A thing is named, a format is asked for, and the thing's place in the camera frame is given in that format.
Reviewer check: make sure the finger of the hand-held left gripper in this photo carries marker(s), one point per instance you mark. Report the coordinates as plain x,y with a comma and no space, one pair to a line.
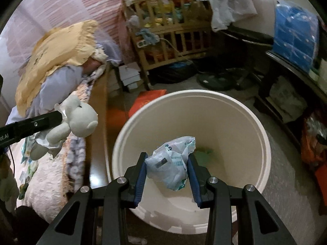
38,124

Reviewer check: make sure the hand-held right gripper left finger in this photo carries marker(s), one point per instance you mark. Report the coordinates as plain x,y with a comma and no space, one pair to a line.
140,181

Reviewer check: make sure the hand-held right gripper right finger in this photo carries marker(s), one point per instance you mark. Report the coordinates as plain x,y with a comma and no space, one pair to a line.
194,181

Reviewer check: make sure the white plush toy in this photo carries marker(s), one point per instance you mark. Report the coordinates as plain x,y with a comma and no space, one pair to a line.
79,117

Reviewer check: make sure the white plastic bin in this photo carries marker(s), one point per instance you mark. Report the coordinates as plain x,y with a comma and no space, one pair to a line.
230,122

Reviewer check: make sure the green wrapper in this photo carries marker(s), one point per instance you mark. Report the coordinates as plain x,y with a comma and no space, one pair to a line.
203,155

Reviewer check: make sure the floral quilt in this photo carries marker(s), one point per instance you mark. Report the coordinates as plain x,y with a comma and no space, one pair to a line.
76,158

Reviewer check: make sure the grey blanket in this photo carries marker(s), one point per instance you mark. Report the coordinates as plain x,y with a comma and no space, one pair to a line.
63,79

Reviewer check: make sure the yellow frilled pillow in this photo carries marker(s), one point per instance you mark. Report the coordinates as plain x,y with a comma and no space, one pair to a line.
56,51

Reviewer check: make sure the red paper bag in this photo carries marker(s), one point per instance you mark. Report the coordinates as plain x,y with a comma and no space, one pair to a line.
147,99

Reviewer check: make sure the white cardboard box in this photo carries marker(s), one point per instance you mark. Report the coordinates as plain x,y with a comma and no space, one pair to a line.
132,84
129,70

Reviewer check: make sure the black plastic bag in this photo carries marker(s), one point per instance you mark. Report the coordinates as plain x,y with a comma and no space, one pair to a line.
173,72

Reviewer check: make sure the white bag under table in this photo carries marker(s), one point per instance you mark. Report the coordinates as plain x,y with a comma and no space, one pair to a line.
287,102

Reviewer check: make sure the orange plastic bag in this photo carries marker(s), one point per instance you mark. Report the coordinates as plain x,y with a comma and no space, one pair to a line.
313,145

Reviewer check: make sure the white power strip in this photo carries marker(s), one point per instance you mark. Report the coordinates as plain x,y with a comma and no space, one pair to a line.
147,43

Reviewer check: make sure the wooden crib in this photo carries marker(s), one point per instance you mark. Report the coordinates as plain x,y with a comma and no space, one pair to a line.
168,35

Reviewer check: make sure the dark wooden table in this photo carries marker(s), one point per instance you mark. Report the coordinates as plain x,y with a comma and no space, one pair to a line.
293,69

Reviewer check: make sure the black chair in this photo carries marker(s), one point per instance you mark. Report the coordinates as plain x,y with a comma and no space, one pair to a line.
245,35

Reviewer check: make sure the blue plastic package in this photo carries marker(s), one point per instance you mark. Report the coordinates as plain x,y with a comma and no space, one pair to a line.
293,35

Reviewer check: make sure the large white plastic bag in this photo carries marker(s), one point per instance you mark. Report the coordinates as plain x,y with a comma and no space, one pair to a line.
227,2

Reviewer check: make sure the white foam board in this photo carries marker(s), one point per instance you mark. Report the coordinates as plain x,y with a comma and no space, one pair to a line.
260,5

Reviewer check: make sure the wooden bed frame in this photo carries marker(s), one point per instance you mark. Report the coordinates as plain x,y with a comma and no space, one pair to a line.
98,122

